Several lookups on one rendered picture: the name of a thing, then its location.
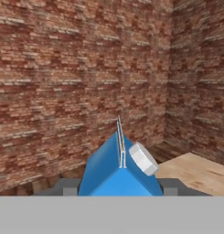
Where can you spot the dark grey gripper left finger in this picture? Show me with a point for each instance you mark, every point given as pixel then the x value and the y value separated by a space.
pixel 66 187

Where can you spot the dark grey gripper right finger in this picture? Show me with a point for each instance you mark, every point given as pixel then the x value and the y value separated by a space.
pixel 174 187

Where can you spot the blue milk carton white cap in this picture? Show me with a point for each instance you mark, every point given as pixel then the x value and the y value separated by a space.
pixel 113 173

